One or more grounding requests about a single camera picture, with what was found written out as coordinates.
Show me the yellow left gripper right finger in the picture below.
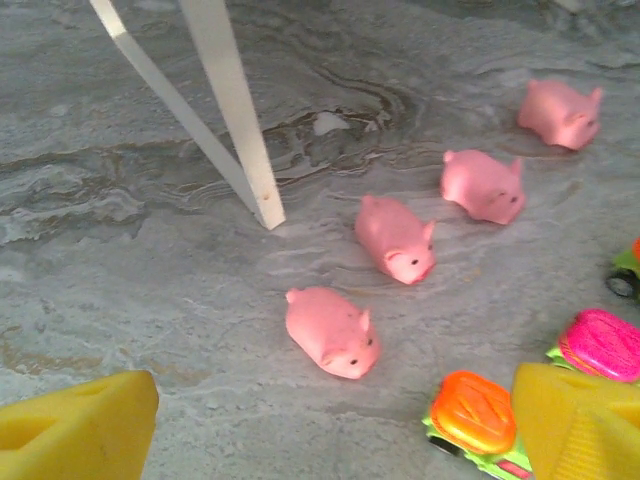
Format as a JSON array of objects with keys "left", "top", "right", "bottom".
[{"left": 509, "top": 362, "right": 640, "bottom": 480}]

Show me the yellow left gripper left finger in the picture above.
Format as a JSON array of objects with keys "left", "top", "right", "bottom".
[{"left": 0, "top": 369, "right": 160, "bottom": 480}]

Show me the pink and green toy car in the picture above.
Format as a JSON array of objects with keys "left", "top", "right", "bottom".
[{"left": 544, "top": 308, "right": 640, "bottom": 386}]

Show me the orange and green toy car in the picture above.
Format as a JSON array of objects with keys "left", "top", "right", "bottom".
[
  {"left": 422, "top": 369, "right": 534, "bottom": 480},
  {"left": 604, "top": 237, "right": 640, "bottom": 300}
]

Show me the pink plastic pig toy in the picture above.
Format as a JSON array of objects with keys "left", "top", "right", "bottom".
[
  {"left": 439, "top": 148, "right": 527, "bottom": 226},
  {"left": 354, "top": 194, "right": 437, "bottom": 286},
  {"left": 516, "top": 78, "right": 604, "bottom": 151},
  {"left": 285, "top": 286, "right": 382, "bottom": 380}
]

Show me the wooden shelf with white frame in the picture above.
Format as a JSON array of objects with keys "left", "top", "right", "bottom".
[{"left": 88, "top": 0, "right": 286, "bottom": 231}]

